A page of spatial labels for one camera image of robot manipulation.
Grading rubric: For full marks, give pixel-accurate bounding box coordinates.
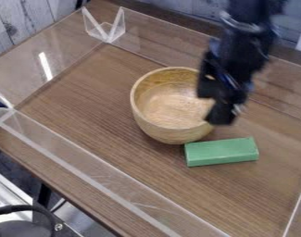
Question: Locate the black cable bottom left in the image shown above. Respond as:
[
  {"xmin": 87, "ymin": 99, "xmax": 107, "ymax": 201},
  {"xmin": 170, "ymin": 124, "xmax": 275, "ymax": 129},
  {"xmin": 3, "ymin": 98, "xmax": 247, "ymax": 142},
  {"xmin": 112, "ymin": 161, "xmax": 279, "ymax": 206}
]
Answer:
[{"xmin": 0, "ymin": 204, "xmax": 59, "ymax": 237}]

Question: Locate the green rectangular block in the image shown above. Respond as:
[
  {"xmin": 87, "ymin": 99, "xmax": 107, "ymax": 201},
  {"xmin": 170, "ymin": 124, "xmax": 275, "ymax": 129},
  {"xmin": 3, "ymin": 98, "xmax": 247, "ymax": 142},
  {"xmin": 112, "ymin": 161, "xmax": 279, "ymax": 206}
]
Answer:
[{"xmin": 184, "ymin": 137, "xmax": 259, "ymax": 167}]

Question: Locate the grey metal base plate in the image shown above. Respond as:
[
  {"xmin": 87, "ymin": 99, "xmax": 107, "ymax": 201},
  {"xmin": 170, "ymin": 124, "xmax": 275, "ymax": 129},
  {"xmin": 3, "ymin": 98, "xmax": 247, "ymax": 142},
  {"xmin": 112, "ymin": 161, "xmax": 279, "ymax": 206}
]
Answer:
[{"xmin": 50, "ymin": 213, "xmax": 84, "ymax": 237}]

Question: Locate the clear acrylic corner bracket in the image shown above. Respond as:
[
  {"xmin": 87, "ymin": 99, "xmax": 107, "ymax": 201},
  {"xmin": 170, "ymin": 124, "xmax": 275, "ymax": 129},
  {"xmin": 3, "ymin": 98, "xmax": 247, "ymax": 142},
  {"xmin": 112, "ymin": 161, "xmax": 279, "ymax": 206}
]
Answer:
[{"xmin": 82, "ymin": 7, "xmax": 126, "ymax": 44}]

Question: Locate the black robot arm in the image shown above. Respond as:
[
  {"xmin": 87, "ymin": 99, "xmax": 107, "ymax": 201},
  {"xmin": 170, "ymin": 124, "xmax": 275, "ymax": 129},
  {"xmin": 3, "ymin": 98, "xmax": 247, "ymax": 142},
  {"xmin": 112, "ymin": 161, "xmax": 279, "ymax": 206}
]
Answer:
[{"xmin": 197, "ymin": 0, "xmax": 287, "ymax": 126}]

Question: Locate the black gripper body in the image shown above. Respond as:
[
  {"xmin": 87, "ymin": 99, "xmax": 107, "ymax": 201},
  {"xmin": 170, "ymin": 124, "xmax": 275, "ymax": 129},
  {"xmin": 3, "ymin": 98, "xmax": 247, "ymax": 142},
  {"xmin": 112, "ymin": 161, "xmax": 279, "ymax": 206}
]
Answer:
[{"xmin": 207, "ymin": 18, "xmax": 275, "ymax": 92}]

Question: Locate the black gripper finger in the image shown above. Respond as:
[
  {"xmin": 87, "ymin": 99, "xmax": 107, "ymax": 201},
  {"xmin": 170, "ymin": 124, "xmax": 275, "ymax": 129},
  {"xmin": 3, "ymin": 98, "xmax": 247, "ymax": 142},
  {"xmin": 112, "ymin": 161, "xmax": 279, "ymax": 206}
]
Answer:
[
  {"xmin": 203, "ymin": 89, "xmax": 247, "ymax": 126},
  {"xmin": 197, "ymin": 52, "xmax": 227, "ymax": 99}
]

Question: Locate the black table leg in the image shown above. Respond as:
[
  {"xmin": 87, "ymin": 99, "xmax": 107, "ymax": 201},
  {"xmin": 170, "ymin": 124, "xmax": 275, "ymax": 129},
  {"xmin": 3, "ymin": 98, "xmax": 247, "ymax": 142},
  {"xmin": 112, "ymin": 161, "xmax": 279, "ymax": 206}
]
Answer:
[{"xmin": 38, "ymin": 184, "xmax": 52, "ymax": 207}]

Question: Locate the clear acrylic front wall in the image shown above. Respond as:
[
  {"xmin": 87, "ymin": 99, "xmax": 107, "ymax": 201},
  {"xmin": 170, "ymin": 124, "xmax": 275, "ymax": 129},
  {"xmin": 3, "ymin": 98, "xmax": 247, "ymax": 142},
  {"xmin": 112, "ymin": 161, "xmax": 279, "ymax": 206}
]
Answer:
[{"xmin": 0, "ymin": 93, "xmax": 229, "ymax": 237}]

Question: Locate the brown wooden bowl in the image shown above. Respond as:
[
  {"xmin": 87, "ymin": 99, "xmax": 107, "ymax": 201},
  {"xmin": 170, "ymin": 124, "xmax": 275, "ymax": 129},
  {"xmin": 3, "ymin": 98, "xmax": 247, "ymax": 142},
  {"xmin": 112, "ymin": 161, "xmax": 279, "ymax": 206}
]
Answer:
[{"xmin": 130, "ymin": 67, "xmax": 213, "ymax": 144}]

